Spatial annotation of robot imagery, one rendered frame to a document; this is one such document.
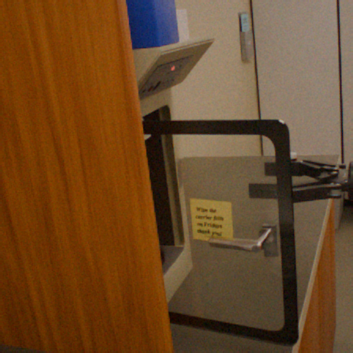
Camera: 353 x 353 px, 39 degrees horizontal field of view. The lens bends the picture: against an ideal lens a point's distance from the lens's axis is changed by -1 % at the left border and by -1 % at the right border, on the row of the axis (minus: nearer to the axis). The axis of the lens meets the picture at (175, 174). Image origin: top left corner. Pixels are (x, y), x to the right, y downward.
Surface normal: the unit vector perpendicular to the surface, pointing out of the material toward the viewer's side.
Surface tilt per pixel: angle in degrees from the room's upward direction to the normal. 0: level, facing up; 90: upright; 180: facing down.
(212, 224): 90
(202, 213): 90
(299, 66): 90
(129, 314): 90
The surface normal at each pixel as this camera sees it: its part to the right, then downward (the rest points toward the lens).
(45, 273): -0.35, 0.31
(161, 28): 0.93, 0.00
